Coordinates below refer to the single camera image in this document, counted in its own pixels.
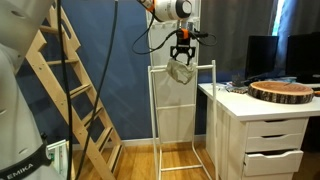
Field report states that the dark patterned desk item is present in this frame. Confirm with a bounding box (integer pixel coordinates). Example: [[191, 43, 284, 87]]
[[226, 84, 250, 95]]

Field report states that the dark small desk cup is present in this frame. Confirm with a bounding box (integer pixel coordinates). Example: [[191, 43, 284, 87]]
[[232, 73, 246, 88]]

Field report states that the white deep desk drawer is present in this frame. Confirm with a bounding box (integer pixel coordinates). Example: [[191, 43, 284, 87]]
[[243, 149, 305, 177]]

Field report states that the white desk with drawers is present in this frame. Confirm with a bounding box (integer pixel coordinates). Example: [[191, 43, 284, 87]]
[[197, 81, 320, 180]]

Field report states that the black orange gripper body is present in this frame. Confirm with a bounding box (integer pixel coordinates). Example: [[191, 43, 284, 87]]
[[175, 28, 191, 50]]

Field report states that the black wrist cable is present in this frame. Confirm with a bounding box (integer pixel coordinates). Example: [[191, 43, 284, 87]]
[[131, 9, 218, 56]]

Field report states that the small black monitor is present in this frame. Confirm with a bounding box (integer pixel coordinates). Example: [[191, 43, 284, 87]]
[[244, 35, 280, 83]]

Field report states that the beige cap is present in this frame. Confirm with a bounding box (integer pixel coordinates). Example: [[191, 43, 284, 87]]
[[165, 58, 198, 85]]

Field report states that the round wood slice with bark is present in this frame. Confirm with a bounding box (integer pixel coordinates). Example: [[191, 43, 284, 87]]
[[247, 80, 315, 105]]

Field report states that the white medium desk drawer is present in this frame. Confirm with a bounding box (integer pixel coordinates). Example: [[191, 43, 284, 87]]
[[245, 133, 305, 153]]

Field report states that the white shallow desk drawer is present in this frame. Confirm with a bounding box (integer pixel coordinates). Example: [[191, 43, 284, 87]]
[[246, 118, 309, 138]]

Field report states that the light wooden ladder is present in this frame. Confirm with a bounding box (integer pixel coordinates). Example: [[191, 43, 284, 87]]
[[24, 2, 124, 180]]

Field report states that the large black monitor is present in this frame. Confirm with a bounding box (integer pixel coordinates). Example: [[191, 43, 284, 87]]
[[285, 31, 320, 85]]

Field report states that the bluish grey curtain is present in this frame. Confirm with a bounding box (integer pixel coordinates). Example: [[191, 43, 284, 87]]
[[278, 0, 320, 79]]

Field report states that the aluminium frame profile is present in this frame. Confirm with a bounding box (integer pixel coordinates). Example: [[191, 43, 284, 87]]
[[45, 139, 72, 180]]

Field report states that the long black arm cable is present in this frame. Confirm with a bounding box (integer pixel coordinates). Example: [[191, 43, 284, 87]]
[[55, 0, 120, 180]]

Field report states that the white metal clothes rack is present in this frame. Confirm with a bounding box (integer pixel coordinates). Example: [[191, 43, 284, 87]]
[[146, 0, 219, 180]]

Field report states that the wooden board edge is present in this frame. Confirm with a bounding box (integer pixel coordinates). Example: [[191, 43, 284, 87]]
[[65, 140, 77, 180]]

